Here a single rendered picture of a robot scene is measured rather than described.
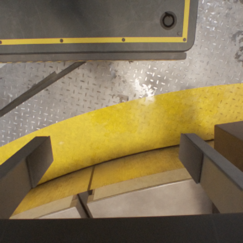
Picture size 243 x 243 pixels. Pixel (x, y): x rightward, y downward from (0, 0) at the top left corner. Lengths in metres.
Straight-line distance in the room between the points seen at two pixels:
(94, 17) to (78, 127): 0.53
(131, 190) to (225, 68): 0.68
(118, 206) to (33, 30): 0.60
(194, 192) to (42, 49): 0.66
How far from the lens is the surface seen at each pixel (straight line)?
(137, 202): 0.67
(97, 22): 0.50
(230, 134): 0.53
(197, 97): 0.90
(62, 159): 0.96
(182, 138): 0.16
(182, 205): 0.71
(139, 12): 0.50
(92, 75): 0.81
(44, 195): 0.95
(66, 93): 0.84
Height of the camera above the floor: 0.80
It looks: 73 degrees down
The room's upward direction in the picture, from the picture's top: 176 degrees clockwise
